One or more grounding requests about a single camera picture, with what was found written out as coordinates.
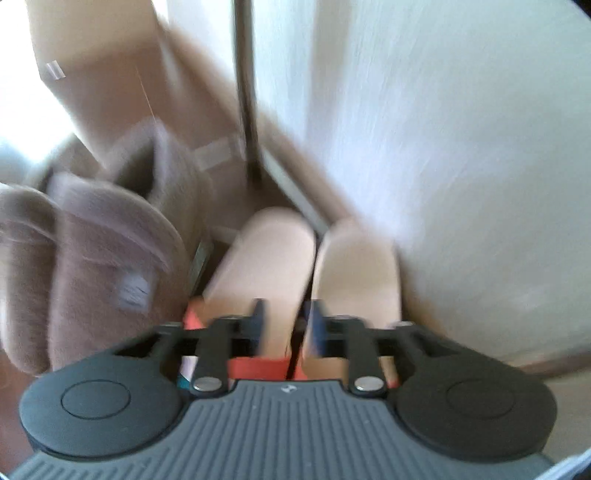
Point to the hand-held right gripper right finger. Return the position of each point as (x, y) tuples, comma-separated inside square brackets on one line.
[(316, 323)]

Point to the cardboard box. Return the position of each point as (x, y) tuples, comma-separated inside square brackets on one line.
[(101, 60)]

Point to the metal shoe rack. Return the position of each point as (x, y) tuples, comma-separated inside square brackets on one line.
[(244, 92)]

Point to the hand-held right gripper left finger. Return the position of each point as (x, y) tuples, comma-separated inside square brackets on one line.
[(258, 318)]

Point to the striped cream slide sandal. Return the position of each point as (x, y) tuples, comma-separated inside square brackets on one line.
[(355, 277), (268, 258)]

